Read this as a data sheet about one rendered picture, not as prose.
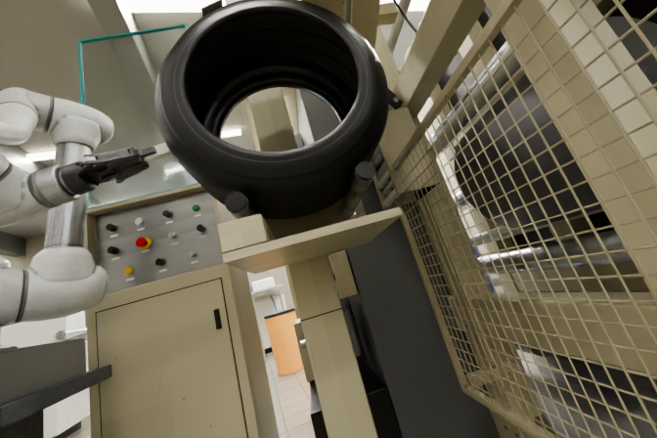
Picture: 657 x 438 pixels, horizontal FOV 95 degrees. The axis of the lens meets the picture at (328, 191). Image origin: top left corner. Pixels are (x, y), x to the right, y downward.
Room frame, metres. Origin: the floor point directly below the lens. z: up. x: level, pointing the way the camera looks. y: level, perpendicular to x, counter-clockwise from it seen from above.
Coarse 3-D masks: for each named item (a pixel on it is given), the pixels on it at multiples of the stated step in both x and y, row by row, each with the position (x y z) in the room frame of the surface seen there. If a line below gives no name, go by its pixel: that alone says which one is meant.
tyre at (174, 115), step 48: (288, 0) 0.60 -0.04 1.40; (192, 48) 0.56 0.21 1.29; (240, 48) 0.75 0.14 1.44; (288, 48) 0.80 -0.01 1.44; (336, 48) 0.75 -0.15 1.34; (192, 96) 0.74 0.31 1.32; (240, 96) 0.84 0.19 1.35; (336, 96) 0.89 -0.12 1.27; (384, 96) 0.65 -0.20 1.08; (192, 144) 0.56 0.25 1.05; (336, 144) 0.60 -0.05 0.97; (240, 192) 0.61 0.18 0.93; (288, 192) 0.62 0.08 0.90; (336, 192) 0.72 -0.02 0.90
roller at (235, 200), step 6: (228, 198) 0.57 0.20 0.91; (234, 198) 0.57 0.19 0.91; (240, 198) 0.58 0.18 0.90; (246, 198) 0.58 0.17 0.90; (228, 204) 0.57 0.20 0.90; (234, 204) 0.57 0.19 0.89; (240, 204) 0.57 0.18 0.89; (246, 204) 0.58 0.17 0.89; (228, 210) 0.58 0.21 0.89; (234, 210) 0.57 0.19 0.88; (240, 210) 0.58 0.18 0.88; (246, 210) 0.60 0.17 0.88; (252, 210) 0.64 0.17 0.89; (234, 216) 0.62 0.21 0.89; (240, 216) 0.61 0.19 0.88; (246, 216) 0.63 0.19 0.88
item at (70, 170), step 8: (64, 168) 0.59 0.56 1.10; (72, 168) 0.59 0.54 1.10; (80, 168) 0.60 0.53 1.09; (88, 168) 0.60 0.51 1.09; (96, 168) 0.61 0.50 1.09; (104, 168) 0.62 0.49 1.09; (64, 176) 0.59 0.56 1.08; (72, 176) 0.60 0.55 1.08; (80, 176) 0.61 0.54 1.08; (88, 176) 0.62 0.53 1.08; (72, 184) 0.60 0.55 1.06; (80, 184) 0.61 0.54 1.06; (88, 184) 0.63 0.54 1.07; (96, 184) 0.66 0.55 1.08; (72, 192) 0.62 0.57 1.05; (80, 192) 0.63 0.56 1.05; (88, 192) 0.64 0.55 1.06
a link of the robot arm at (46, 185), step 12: (48, 168) 0.59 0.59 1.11; (60, 168) 0.60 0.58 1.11; (36, 180) 0.58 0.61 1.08; (48, 180) 0.58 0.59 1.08; (60, 180) 0.60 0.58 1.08; (36, 192) 0.58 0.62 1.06; (48, 192) 0.59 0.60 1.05; (60, 192) 0.60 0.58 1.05; (48, 204) 0.61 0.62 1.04; (60, 204) 0.63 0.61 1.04
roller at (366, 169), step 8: (360, 168) 0.61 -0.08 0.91; (368, 168) 0.62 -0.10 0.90; (352, 176) 0.67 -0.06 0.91; (360, 176) 0.62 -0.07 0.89; (368, 176) 0.62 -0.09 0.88; (352, 184) 0.68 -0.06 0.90; (360, 184) 0.65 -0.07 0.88; (368, 184) 0.65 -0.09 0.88; (352, 192) 0.71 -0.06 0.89; (360, 192) 0.70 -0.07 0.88; (344, 200) 0.82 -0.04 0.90; (352, 200) 0.77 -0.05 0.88; (360, 200) 0.80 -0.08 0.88; (344, 208) 0.87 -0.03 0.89; (352, 208) 0.85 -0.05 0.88; (344, 216) 0.95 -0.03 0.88
